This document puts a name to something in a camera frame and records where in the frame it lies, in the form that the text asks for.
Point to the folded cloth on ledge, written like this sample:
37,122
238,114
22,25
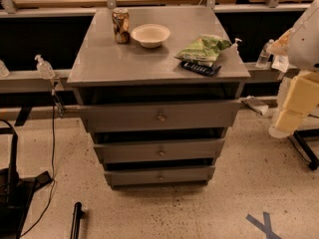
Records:
257,105

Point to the black stand base left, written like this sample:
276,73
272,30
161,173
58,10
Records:
16,193

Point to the grey drawer cabinet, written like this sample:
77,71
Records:
108,73

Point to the white wipe packet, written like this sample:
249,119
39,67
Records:
280,63

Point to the grey drawer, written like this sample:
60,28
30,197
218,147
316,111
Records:
157,116
159,175
158,150

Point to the clear water bottle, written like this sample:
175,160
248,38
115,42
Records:
264,55

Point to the black bar on floor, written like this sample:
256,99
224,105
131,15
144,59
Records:
77,216

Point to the dark blue snack bar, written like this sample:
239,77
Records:
201,69

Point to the grey bottom drawer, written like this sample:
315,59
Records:
159,175

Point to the black stand leg right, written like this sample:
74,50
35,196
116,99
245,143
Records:
301,136

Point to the white paper bowl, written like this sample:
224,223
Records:
150,35

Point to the grey middle drawer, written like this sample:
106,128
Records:
158,150

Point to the sanitizer pump bottle behind cabinet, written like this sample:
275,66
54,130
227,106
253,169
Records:
235,45

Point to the patterned drink can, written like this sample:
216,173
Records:
121,24

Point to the clear bottle far left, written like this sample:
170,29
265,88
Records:
4,72

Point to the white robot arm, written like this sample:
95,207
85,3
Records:
300,44

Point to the green chip bag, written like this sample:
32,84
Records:
204,50

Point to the grey top drawer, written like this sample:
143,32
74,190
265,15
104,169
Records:
157,116

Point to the sanitizer pump bottle left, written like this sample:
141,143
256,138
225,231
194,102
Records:
44,68

